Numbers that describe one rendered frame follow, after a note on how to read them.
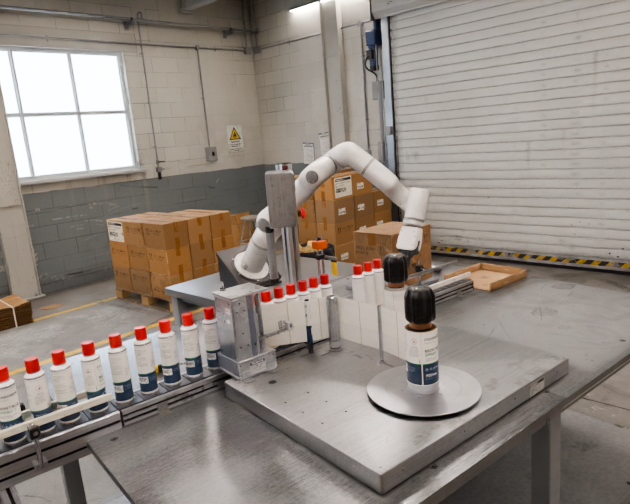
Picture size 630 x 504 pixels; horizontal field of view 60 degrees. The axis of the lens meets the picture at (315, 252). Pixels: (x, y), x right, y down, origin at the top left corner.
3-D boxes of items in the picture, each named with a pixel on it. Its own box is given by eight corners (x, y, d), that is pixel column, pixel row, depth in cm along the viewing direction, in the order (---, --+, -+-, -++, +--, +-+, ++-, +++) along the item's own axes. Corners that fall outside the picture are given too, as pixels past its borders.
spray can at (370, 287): (370, 314, 216) (367, 264, 212) (361, 312, 220) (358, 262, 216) (379, 311, 219) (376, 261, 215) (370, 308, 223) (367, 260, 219)
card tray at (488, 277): (490, 291, 248) (490, 283, 248) (444, 282, 269) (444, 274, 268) (526, 277, 266) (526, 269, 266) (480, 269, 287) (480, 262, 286)
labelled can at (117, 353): (119, 406, 156) (108, 339, 151) (113, 400, 160) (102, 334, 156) (137, 400, 159) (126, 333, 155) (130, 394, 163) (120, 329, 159)
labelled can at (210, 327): (212, 372, 174) (204, 311, 169) (205, 368, 178) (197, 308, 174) (227, 367, 177) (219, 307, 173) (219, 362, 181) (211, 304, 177)
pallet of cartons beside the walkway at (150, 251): (243, 293, 586) (233, 210, 567) (177, 316, 526) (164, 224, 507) (178, 280, 666) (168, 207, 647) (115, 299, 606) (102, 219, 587)
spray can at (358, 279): (360, 318, 212) (356, 267, 208) (351, 315, 216) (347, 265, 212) (369, 315, 215) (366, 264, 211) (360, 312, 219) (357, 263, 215)
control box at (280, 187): (269, 229, 190) (264, 174, 186) (270, 221, 206) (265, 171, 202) (299, 226, 190) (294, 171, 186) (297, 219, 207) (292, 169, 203)
